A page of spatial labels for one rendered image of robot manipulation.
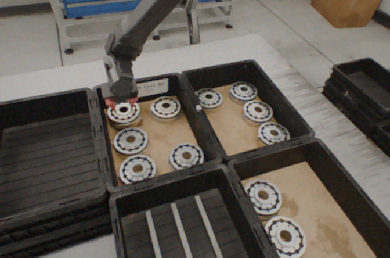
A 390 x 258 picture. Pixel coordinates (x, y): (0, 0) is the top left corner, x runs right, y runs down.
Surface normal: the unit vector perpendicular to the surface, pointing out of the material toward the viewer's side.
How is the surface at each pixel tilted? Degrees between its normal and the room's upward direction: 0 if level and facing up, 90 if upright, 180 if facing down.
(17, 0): 90
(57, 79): 0
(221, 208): 0
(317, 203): 0
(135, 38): 116
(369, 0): 89
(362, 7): 89
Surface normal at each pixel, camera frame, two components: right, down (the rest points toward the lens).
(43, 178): 0.06, -0.70
